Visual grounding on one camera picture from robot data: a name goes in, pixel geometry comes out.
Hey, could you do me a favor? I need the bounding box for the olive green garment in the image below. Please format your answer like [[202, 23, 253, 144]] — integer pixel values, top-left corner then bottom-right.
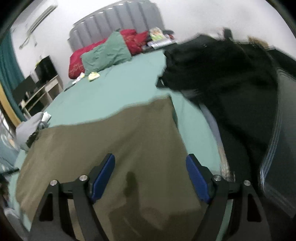
[[15, 97, 203, 240]]

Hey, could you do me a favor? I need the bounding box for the black clothes pile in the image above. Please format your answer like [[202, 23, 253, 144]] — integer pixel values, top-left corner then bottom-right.
[[157, 29, 295, 182]]

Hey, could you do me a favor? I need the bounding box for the grey framed tablet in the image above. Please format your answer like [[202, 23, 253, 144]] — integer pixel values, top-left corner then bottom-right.
[[260, 69, 295, 218]]

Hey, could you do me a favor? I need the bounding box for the grey folded garment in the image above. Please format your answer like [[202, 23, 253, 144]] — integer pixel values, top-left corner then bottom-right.
[[16, 111, 52, 151]]

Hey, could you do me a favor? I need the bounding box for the white shelf desk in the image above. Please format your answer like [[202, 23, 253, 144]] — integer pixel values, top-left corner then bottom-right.
[[19, 75, 63, 119]]

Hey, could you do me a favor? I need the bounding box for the teal bed sheet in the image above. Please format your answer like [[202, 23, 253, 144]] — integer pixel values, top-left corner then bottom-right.
[[10, 51, 221, 240]]

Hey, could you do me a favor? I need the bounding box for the black monitor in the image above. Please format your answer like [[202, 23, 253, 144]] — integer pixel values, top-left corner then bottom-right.
[[35, 56, 58, 84]]

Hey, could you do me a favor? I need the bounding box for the teal and yellow curtain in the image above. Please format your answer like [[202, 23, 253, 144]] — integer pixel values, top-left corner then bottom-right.
[[1, 31, 26, 121]]

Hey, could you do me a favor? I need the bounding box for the yellow small object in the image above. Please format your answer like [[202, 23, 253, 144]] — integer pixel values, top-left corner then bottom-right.
[[88, 72, 100, 82]]

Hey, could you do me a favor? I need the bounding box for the green pillow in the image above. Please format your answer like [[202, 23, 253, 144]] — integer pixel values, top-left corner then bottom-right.
[[81, 32, 132, 75]]

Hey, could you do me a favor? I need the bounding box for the red pillow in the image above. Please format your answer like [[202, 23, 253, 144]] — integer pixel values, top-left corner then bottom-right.
[[68, 29, 149, 79]]

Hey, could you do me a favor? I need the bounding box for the stack of books and snacks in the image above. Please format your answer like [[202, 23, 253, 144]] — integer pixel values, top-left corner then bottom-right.
[[142, 27, 176, 52]]

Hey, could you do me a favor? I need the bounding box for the white air conditioner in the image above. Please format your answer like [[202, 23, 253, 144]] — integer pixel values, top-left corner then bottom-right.
[[27, 5, 57, 36]]

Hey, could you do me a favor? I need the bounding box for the grey padded headboard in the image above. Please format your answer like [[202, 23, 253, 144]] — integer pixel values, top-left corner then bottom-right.
[[68, 1, 165, 52]]

